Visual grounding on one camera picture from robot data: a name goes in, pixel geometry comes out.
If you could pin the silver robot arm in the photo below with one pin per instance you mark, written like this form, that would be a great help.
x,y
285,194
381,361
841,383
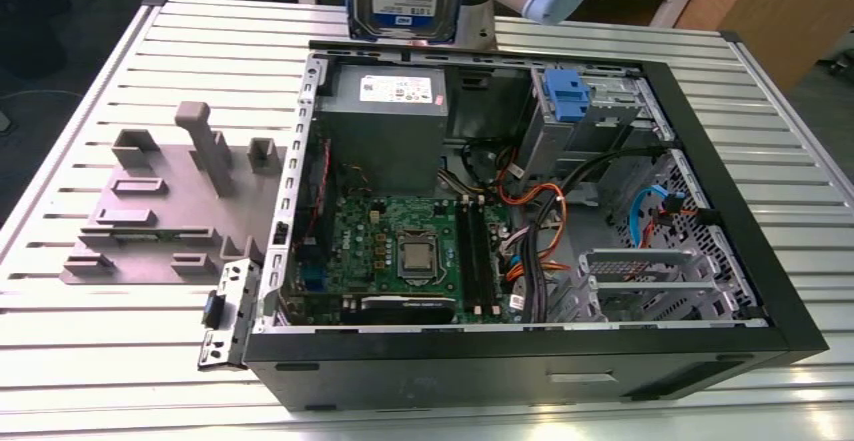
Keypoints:
x,y
477,21

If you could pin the silver disk bay cage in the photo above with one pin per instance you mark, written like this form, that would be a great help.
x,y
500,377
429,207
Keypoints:
x,y
657,285

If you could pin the green motherboard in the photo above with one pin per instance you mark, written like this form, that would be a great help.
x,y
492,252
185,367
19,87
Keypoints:
x,y
364,221

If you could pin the silver CPU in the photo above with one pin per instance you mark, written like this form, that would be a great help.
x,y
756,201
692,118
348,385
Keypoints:
x,y
418,256

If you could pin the black RAM slot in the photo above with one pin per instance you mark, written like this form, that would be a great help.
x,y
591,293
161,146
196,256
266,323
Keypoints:
x,y
485,256
469,256

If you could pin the grey power supply unit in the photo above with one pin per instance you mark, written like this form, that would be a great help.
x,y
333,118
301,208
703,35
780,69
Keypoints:
x,y
381,136

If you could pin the CPU socket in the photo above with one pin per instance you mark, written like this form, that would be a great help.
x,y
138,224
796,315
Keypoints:
x,y
418,277

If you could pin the black graphics card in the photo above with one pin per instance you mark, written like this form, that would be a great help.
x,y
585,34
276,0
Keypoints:
x,y
401,308

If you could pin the silver optical drive bay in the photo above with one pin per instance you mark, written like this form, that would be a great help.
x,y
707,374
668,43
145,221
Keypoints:
x,y
554,136

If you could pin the blue plastic bay latch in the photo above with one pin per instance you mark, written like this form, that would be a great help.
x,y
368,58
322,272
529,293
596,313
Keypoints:
x,y
567,96

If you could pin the black PC case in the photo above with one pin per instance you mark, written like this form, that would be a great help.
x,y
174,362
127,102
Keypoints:
x,y
468,376

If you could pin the grey parts rack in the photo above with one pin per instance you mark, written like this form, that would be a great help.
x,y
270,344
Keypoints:
x,y
174,221

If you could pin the green RAM stick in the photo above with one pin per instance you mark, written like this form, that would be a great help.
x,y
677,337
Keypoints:
x,y
148,236

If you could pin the silver expansion slot bracket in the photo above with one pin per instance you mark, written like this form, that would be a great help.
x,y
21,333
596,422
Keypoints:
x,y
230,281

